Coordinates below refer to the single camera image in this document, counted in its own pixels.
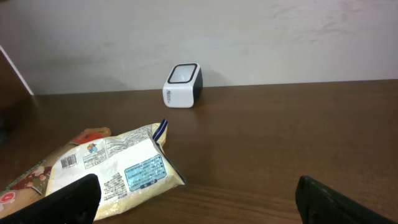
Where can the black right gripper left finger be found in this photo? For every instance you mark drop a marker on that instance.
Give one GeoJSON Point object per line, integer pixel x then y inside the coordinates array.
{"type": "Point", "coordinates": [76, 203]}

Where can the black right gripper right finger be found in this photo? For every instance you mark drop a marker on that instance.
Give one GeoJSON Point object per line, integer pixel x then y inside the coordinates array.
{"type": "Point", "coordinates": [317, 203]}

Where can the orange spaghetti packet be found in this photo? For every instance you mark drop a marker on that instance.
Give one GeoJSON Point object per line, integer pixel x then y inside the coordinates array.
{"type": "Point", "coordinates": [32, 185]}

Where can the white barcode scanner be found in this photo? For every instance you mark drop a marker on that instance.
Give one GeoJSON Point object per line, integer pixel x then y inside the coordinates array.
{"type": "Point", "coordinates": [183, 86]}

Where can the yellow white snack bag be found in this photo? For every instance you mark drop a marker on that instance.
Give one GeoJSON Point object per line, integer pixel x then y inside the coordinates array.
{"type": "Point", "coordinates": [131, 168]}

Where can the brown side panel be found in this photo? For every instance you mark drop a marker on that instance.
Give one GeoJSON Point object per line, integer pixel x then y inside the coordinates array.
{"type": "Point", "coordinates": [13, 86]}

